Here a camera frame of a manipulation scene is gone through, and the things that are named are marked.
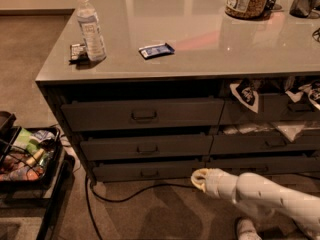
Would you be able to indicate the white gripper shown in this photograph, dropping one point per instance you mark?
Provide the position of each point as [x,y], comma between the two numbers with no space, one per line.
[214,183]

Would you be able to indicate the grey drawer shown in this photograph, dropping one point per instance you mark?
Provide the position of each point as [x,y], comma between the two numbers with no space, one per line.
[146,147]
[264,142]
[271,107]
[138,114]
[146,171]
[267,165]

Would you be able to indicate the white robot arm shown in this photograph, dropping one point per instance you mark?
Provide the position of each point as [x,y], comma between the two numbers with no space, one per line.
[260,197]

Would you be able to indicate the white plastic bags in drawer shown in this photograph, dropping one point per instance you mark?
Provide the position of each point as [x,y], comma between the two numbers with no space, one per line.
[290,130]

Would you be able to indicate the grey drawer cabinet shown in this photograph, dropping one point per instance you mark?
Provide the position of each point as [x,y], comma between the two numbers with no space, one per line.
[212,50]

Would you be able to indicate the left white shoe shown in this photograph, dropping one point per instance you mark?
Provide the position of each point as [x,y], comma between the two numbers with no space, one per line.
[245,230]

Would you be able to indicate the blue snack packet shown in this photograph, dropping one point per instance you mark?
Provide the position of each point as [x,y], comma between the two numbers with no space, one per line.
[154,51]

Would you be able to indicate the dark snack packet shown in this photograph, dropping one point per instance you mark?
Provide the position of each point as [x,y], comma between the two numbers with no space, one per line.
[78,53]

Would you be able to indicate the colourful snack bags in rack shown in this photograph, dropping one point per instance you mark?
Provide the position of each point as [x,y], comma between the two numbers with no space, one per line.
[18,167]

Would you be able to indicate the green snack bag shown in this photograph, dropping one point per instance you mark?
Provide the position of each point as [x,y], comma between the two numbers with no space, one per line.
[31,142]

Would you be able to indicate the large nut jar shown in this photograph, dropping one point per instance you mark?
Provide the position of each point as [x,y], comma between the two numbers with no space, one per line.
[245,9]

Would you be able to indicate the clear plastic water bottle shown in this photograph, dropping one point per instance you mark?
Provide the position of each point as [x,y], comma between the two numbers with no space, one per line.
[90,28]

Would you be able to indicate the dark pitcher on counter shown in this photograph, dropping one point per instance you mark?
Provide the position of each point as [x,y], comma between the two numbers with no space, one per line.
[305,9]

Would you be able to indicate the black wire snack rack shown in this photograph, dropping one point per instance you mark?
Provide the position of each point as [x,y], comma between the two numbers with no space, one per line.
[30,209]

